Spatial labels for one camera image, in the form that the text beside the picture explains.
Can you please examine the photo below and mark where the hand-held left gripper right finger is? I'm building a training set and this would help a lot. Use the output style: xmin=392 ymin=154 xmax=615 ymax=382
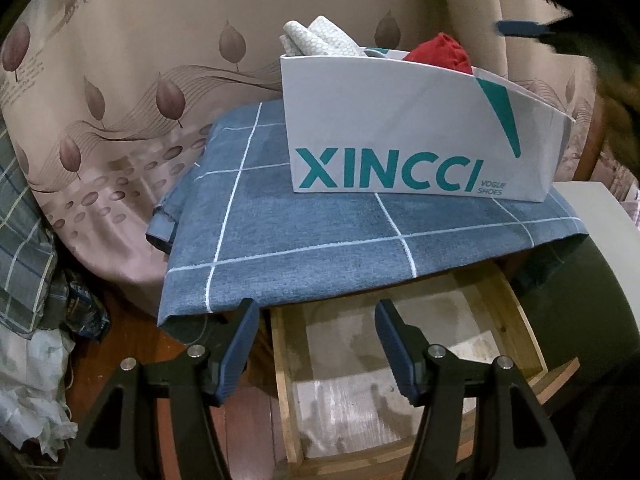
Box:
xmin=375 ymin=299 xmax=576 ymax=480

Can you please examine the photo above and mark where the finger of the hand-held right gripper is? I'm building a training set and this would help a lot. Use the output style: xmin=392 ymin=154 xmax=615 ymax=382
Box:
xmin=492 ymin=19 xmax=546 ymax=41

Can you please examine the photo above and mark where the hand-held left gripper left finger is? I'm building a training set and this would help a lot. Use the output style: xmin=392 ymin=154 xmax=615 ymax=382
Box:
xmin=60 ymin=297 xmax=261 ymax=480

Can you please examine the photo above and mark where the wooden drawer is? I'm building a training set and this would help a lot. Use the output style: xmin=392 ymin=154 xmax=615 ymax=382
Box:
xmin=270 ymin=260 xmax=581 ymax=471

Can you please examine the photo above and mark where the red underwear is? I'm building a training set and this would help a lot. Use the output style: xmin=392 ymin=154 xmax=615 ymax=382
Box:
xmin=402 ymin=32 xmax=475 ymax=77

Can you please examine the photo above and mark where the white shoe box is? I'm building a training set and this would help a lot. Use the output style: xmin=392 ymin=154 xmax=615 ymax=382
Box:
xmin=279 ymin=49 xmax=576 ymax=205

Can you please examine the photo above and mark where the pale grey underwear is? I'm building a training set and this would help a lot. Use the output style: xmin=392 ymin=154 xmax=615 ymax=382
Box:
xmin=280 ymin=20 xmax=313 ymax=57

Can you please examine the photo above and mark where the blue checked cloth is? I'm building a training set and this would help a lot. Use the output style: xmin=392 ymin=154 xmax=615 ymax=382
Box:
xmin=145 ymin=101 xmax=590 ymax=331

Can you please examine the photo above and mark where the blue patterned packet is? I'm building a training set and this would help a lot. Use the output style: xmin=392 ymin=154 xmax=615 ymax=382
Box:
xmin=59 ymin=267 xmax=111 ymax=343

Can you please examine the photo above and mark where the dark green cloth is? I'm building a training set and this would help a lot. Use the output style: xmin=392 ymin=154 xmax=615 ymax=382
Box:
xmin=515 ymin=237 xmax=640 ymax=376

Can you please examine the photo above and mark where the white cabinet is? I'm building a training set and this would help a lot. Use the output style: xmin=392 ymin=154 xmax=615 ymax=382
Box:
xmin=550 ymin=181 xmax=640 ymax=263

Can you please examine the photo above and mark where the white crumpled bag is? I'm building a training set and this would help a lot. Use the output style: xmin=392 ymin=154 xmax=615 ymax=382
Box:
xmin=0 ymin=327 xmax=80 ymax=463

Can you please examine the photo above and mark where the pink checked cloth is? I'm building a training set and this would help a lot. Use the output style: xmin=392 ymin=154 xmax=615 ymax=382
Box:
xmin=619 ymin=192 xmax=640 ymax=233

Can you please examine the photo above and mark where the green plaid cloth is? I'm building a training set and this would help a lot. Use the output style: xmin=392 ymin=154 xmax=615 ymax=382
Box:
xmin=0 ymin=120 xmax=63 ymax=333

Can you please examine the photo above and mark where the leaf printed bed sheet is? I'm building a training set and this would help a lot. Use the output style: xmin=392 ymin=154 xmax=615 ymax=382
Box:
xmin=0 ymin=0 xmax=601 ymax=306

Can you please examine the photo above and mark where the wooden bed frame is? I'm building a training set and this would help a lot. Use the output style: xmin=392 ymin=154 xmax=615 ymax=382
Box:
xmin=570 ymin=95 xmax=608 ymax=183

